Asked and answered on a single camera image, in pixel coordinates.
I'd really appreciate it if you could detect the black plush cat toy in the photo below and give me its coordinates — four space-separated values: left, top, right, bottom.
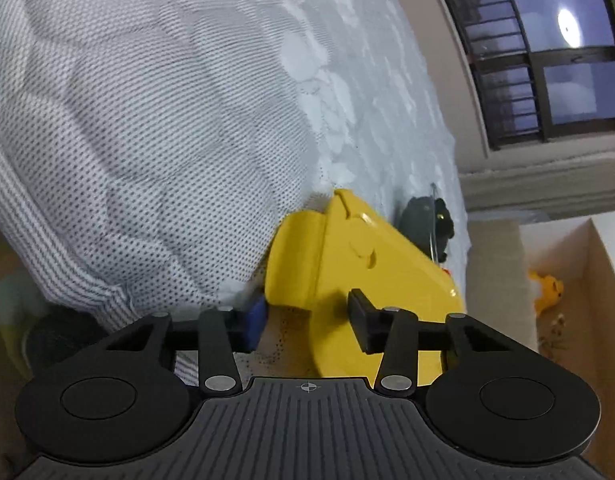
397 196 455 263

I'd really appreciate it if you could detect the yellow duck plush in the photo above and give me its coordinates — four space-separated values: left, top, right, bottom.
529 271 565 316

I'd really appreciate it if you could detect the yellow container lid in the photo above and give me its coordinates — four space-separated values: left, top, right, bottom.
263 187 468 388

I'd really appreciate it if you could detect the dark window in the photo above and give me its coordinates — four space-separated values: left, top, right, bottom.
444 0 615 151

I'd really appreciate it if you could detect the beige curtain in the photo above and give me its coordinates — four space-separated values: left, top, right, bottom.
459 152 615 219

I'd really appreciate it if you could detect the beige headboard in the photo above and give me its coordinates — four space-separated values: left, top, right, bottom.
466 220 539 351

